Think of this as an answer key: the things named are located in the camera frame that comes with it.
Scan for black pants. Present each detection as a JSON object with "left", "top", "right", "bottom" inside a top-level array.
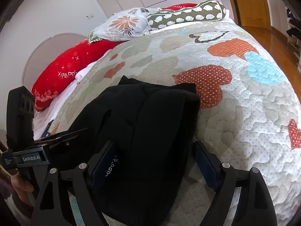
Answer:
[{"left": 57, "top": 76, "right": 200, "bottom": 225}]

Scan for person left hand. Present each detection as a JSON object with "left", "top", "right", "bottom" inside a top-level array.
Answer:
[{"left": 11, "top": 173, "right": 34, "bottom": 207}]

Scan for black smartphone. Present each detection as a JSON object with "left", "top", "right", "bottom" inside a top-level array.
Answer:
[{"left": 40, "top": 120, "right": 54, "bottom": 138}]

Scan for pink white blanket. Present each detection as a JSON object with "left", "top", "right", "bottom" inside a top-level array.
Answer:
[{"left": 33, "top": 61, "right": 98, "bottom": 140}]

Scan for patchwork heart quilt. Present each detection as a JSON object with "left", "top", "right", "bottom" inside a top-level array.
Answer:
[{"left": 50, "top": 21, "right": 300, "bottom": 225}]

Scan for red long pillow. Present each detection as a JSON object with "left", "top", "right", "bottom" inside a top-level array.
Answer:
[{"left": 31, "top": 39, "right": 121, "bottom": 112}]

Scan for rounded beige headboard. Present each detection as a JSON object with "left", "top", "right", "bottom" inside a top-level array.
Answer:
[{"left": 22, "top": 33, "right": 86, "bottom": 90}]

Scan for floral white pillow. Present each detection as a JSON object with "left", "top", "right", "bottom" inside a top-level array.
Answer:
[{"left": 88, "top": 8, "right": 160, "bottom": 43}]

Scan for cluttered shelf unit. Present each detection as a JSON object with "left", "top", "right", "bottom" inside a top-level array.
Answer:
[{"left": 285, "top": 5, "right": 300, "bottom": 72}]

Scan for olive sheep bolster pillow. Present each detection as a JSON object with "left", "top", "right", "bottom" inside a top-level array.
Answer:
[{"left": 147, "top": 0, "right": 226, "bottom": 30}]

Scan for wooden door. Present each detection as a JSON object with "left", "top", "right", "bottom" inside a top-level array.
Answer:
[{"left": 231, "top": 0, "right": 271, "bottom": 29}]

